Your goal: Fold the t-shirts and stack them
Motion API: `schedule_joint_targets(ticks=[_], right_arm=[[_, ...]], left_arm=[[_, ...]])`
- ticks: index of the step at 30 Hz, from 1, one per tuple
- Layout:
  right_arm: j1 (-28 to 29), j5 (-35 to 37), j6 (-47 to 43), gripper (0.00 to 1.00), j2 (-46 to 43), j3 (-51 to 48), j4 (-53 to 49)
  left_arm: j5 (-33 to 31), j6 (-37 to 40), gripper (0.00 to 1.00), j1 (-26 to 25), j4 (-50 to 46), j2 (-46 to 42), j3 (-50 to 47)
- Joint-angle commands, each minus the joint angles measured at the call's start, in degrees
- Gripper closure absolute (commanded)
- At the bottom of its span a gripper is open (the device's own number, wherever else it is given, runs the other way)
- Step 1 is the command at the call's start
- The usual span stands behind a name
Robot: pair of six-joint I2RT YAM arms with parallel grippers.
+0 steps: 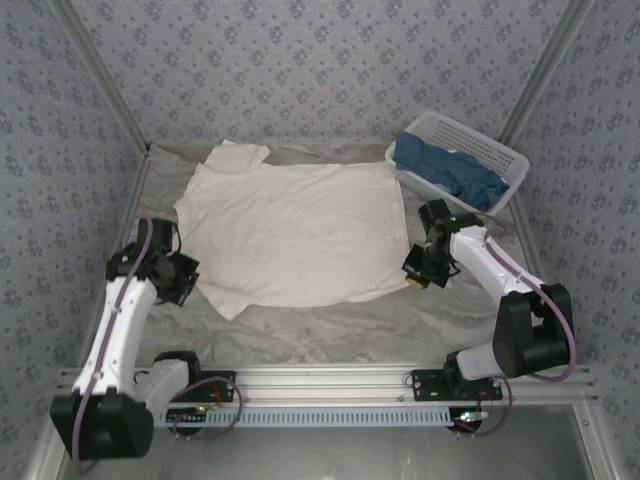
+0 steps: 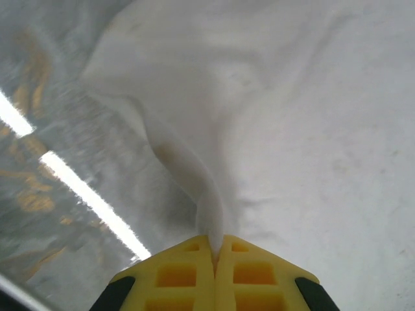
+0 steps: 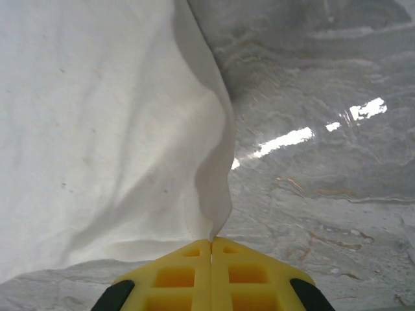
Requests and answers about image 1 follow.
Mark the white t-shirt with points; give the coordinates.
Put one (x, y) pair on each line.
(300, 225)

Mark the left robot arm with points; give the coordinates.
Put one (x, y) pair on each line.
(120, 330)

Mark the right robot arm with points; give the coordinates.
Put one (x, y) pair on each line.
(485, 260)

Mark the blue t-shirt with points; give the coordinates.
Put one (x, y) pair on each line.
(450, 170)

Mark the white plastic laundry basket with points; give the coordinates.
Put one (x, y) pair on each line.
(480, 142)

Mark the small controller board with LED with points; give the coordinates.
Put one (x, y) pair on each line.
(187, 416)
(470, 419)

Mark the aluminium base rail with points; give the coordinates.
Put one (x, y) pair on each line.
(320, 382)

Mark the aluminium frame post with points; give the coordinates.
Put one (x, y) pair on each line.
(105, 80)
(545, 70)

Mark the aluminium lower frame strut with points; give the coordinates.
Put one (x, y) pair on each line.
(597, 445)
(42, 450)

